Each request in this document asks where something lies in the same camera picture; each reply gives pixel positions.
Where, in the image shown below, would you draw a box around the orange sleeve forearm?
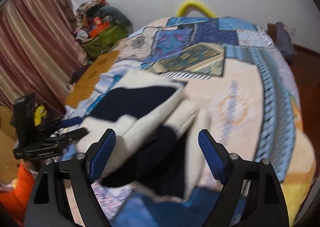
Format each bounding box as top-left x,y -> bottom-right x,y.
1,163 -> 35,226

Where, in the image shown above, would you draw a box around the wooden lap desk board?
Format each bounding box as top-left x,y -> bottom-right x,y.
65,51 -> 120,108

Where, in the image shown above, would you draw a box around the yellow plush headboard arc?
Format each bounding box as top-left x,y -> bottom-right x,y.
176,0 -> 217,18

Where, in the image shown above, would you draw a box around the blue patchwork bed quilt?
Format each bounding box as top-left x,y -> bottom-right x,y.
65,17 -> 316,226

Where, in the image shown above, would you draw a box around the green patterned storage bag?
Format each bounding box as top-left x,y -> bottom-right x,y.
80,24 -> 128,59

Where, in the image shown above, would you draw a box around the white and navy knit sweater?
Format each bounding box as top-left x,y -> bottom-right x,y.
76,69 -> 209,200

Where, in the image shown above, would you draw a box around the orange box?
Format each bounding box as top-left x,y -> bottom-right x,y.
88,22 -> 110,38

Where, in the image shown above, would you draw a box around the pink striped curtain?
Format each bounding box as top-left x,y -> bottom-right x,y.
1,0 -> 87,115

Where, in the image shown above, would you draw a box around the dark clothes on chair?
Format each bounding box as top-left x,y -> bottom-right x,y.
267,22 -> 297,64

